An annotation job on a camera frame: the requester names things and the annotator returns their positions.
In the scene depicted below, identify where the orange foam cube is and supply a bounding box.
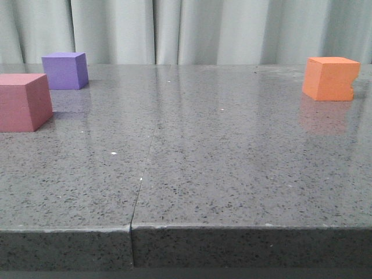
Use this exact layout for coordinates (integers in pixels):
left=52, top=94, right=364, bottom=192
left=302, top=57, right=361, bottom=101

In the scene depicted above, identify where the grey-green curtain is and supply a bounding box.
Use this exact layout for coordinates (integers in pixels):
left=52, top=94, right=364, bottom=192
left=1, top=1, right=371, bottom=65

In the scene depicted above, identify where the purple foam cube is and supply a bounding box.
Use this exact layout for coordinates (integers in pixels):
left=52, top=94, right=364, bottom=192
left=41, top=52, right=89, bottom=90

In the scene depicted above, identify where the red foam cube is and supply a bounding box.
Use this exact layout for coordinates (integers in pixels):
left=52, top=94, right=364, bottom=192
left=1, top=73, right=53, bottom=132

